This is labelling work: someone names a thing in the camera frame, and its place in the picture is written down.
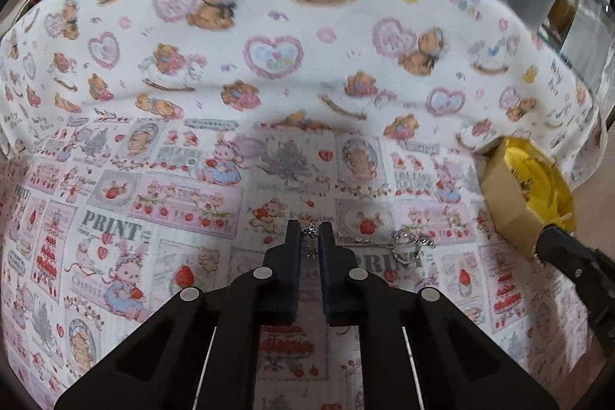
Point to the octagonal cardboard box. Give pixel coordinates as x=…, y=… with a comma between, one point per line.
x=504, y=198

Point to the strawberry print cloth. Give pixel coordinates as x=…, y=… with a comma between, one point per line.
x=144, y=198

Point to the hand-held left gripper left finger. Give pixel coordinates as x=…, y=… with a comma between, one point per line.
x=291, y=256

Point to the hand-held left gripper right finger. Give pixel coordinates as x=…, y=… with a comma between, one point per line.
x=327, y=256

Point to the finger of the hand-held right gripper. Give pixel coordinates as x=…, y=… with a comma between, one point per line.
x=571, y=256

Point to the bear print cloth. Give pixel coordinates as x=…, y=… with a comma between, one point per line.
x=288, y=6

